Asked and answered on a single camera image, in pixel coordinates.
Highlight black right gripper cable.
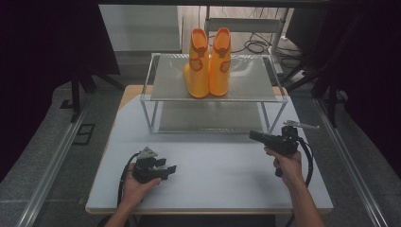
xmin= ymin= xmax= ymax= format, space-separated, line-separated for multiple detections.
xmin=285 ymin=136 xmax=315 ymax=227

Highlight person's left hand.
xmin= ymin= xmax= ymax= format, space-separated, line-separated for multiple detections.
xmin=120 ymin=162 xmax=163 ymax=210

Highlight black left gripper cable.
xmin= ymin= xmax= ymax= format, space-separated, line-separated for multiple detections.
xmin=116 ymin=152 xmax=142 ymax=207

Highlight two-tier metal shoe rack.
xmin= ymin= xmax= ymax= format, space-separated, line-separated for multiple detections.
xmin=140 ymin=52 xmax=288 ymax=134

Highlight black floor cables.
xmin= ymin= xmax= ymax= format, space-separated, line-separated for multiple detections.
xmin=232 ymin=31 xmax=305 ymax=60

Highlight person's right hand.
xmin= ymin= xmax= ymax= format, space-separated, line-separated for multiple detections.
xmin=264 ymin=147 xmax=305 ymax=187

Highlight yellow rubber boot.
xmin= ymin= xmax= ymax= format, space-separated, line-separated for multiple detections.
xmin=183 ymin=27 xmax=211 ymax=99
xmin=208 ymin=26 xmax=233 ymax=97

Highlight dark curtain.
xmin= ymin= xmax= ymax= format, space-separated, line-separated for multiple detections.
xmin=0 ymin=0 xmax=121 ymax=183
xmin=315 ymin=0 xmax=401 ymax=179

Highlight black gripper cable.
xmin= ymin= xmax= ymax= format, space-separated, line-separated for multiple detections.
xmin=285 ymin=136 xmax=315 ymax=227
xmin=116 ymin=152 xmax=142 ymax=207

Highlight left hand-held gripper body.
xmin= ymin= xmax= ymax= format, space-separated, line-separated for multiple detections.
xmin=131 ymin=146 xmax=165 ymax=184

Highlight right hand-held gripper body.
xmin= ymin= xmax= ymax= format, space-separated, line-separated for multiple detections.
xmin=265 ymin=119 xmax=321 ymax=156

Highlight white panel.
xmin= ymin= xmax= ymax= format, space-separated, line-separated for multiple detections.
xmin=98 ymin=4 xmax=183 ymax=53

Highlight aluminium floor rail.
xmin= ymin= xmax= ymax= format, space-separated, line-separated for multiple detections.
xmin=15 ymin=94 xmax=93 ymax=227
xmin=314 ymin=97 xmax=390 ymax=227

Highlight black tripod stand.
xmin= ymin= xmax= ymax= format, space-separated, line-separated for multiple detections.
xmin=69 ymin=71 xmax=125 ymax=124
xmin=283 ymin=56 xmax=348 ymax=129

